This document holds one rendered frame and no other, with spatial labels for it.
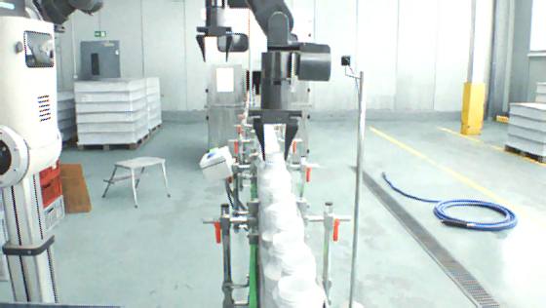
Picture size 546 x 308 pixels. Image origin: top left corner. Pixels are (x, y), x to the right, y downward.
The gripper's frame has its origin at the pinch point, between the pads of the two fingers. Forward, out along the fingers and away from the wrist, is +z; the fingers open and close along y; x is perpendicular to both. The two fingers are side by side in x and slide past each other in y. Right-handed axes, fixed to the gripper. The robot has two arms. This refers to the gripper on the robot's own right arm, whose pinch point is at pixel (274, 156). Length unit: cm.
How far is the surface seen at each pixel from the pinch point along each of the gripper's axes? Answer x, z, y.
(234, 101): 470, 26, -28
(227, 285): -0.9, 26.8, -9.2
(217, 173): 41.8, 14.2, -14.4
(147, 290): 160, 121, -70
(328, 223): -1.1, 13.3, 10.8
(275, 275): -31.6, 8.5, -1.3
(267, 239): -19.6, 8.7, -1.9
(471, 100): 753, 35, 449
